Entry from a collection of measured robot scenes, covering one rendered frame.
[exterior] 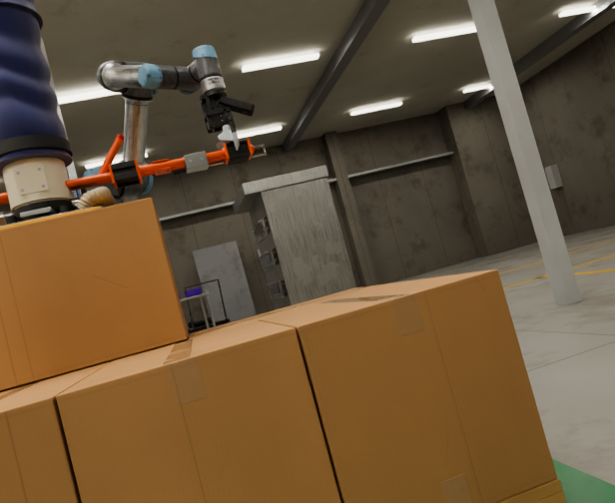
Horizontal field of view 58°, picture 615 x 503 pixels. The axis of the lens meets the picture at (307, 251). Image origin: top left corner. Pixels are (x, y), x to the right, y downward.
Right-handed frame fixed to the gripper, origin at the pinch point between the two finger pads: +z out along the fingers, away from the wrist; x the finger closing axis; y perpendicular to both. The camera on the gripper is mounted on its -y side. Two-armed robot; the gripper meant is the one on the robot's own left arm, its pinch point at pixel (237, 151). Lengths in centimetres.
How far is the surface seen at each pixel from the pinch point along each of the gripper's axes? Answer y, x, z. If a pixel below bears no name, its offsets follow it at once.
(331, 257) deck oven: -192, -599, 25
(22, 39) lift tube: 54, 7, -43
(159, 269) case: 32, 21, 33
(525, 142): -217, -151, -5
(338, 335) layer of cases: 5, 81, 57
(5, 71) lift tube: 60, 10, -33
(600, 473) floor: -54, 58, 108
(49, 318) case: 62, 20, 38
